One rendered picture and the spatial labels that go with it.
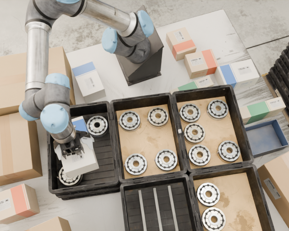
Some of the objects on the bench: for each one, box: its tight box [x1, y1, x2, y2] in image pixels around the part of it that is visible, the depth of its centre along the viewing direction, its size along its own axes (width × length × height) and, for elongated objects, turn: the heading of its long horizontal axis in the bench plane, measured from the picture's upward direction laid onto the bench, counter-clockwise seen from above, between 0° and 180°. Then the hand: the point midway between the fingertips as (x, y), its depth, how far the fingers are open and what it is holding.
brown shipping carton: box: [0, 112, 43, 187], centre depth 157 cm, size 30×22×16 cm
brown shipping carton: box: [257, 146, 289, 228], centre depth 150 cm, size 30×22×16 cm
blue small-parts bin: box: [245, 119, 289, 158], centre depth 164 cm, size 20×15×7 cm
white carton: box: [214, 59, 260, 90], centre depth 178 cm, size 20×12×9 cm, turn 105°
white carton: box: [71, 60, 106, 103], centre depth 176 cm, size 20×12×9 cm, turn 24°
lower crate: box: [56, 182, 121, 201], centre depth 158 cm, size 40×30×12 cm
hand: (75, 145), depth 124 cm, fingers closed on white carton, 13 cm apart
